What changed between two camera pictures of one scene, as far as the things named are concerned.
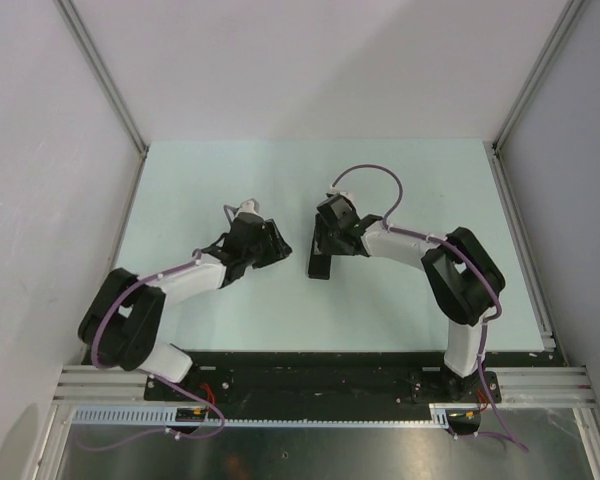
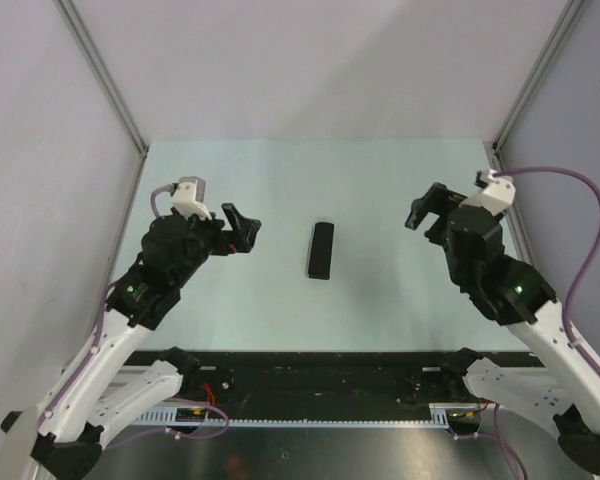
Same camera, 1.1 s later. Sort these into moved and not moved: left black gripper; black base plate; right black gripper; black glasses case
Moved: left black gripper; right black gripper
Not moved: black glasses case; black base plate
